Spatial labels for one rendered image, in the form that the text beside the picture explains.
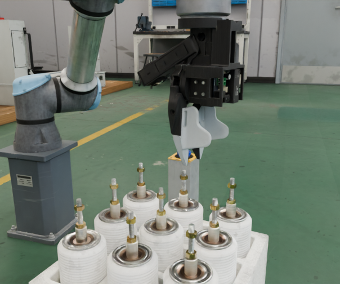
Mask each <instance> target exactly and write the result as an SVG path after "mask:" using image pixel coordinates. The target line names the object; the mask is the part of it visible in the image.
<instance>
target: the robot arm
mask: <svg viewBox="0 0 340 284"><path fill-rule="evenodd" d="M62 1H69V3H70V5H71V6H72V8H73V9H74V11H73V21H72V26H71V35H70V43H69V53H68V62H67V67H66V68H64V69H63V70H62V72H61V75H60V77H55V78H52V77H51V75H50V74H49V73H41V74H32V75H28V76H23V77H19V78H17V79H15V80H14V81H13V84H12V86H13V93H12V95H13V96H14V104H15V113H16V122H17V127H16V132H15V138H14V141H13V145H14V150H15V151H18V152H23V153H38V152H46V151H50V150H54V149H57V148H59V147H61V146H62V138H61V136H60V133H59V131H58V129H57V126H56V123H55V117H54V114H55V113H66V112H78V111H83V112H85V111H88V110H93V109H96V108H97V107H98V105H99V103H100V100H101V83H100V80H99V79H98V77H97V76H96V74H95V68H96V63H97V58H98V54H99V49H100V43H101V39H102V33H103V30H104V24H105V19H106V17H107V16H109V15H111V14H112V12H113V9H114V5H115V3H117V4H120V3H123V2H124V0H62ZM176 14H177V16H179V17H181V18H180V19H178V29H190V36H188V37H187V38H186V39H184V40H183V41H181V42H180V43H179V44H177V45H175V46H174V47H173V48H171V49H170V50H169V51H167V52H166V53H164V54H163V55H162V56H160V57H158V58H157V59H156V60H154V61H152V62H149V63H148V64H146V65H145V66H144V67H143V69H141V70H140V71H139V72H137V74H138V76H139V78H140V80H141V82H142V84H143V86H157V85H159V84H161V83H163V82H164V81H166V80H167V79H168V77H170V76H171V75H172V82H171V85H170V94H169V100H168V118H169V124H170V129H171V134H172V135H173V140H174V143H175V146H176V149H177V151H178V154H179V156H180V159H181V162H182V164H183V165H184V166H188V161H189V149H192V150H193V152H194V154H195V156H196V158H197V159H201V157H202V153H203V149H204V147H207V146H209V145H210V143H211V140H216V139H224V138H226V137H227V136H228V134H229V128H228V127H227V126H226V125H225V124H224V123H222V122H221V121H219V120H218V119H217V117H216V109H215V107H222V103H232V104H234V103H237V102H238V100H243V88H244V69H245V65H244V64H240V62H238V63H236V62H235V54H236V32H241V31H242V21H234V20H229V19H227V18H226V17H227V16H229V15H230V14H231V0H176ZM240 74H241V84H240V92H239V79H240ZM188 103H193V105H192V106H189V107H187V104H188Z"/></svg>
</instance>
